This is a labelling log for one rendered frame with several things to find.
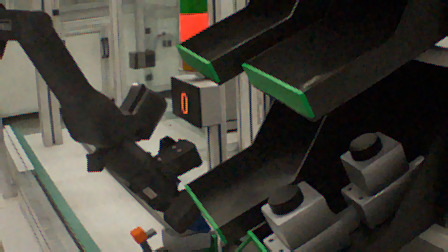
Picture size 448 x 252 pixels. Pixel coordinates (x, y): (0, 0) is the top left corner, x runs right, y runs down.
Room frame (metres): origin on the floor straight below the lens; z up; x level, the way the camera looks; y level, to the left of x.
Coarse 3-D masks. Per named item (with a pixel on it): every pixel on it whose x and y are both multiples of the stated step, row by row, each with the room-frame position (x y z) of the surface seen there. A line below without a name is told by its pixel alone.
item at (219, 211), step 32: (416, 64) 0.64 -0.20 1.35; (288, 128) 0.74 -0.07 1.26; (320, 128) 0.61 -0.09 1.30; (256, 160) 0.72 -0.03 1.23; (288, 160) 0.69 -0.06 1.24; (320, 160) 0.61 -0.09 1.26; (192, 192) 0.68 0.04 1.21; (224, 192) 0.69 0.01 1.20; (256, 192) 0.66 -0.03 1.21; (224, 224) 0.58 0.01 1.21; (256, 224) 0.59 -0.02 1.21
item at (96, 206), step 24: (48, 192) 1.37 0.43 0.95; (72, 192) 1.45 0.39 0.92; (96, 192) 1.45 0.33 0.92; (120, 192) 1.44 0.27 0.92; (72, 216) 1.23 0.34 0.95; (96, 216) 1.30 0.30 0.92; (120, 216) 1.30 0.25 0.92; (144, 216) 1.30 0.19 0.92; (96, 240) 1.17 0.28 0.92; (120, 240) 1.17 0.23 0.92
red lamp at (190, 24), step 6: (180, 18) 1.13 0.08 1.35; (186, 18) 1.12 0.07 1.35; (192, 18) 1.11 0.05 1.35; (198, 18) 1.12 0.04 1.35; (204, 18) 1.12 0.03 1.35; (180, 24) 1.13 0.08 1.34; (186, 24) 1.12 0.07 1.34; (192, 24) 1.11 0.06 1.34; (198, 24) 1.12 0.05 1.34; (204, 24) 1.12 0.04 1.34; (180, 30) 1.14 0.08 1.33; (186, 30) 1.12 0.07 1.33; (192, 30) 1.11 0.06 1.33; (198, 30) 1.12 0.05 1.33; (186, 36) 1.12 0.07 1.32
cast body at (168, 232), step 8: (168, 224) 0.92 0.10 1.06; (168, 232) 0.91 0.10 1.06; (176, 232) 0.90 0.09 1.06; (192, 232) 0.90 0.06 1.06; (200, 232) 0.90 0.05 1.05; (168, 240) 0.90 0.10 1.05; (176, 240) 0.89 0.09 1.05; (184, 240) 0.89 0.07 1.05; (192, 240) 0.90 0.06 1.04; (200, 240) 0.90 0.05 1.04; (208, 240) 0.91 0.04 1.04; (168, 248) 0.90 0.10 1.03; (176, 248) 0.89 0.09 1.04; (184, 248) 0.89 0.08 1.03; (192, 248) 0.90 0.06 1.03; (200, 248) 0.90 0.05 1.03
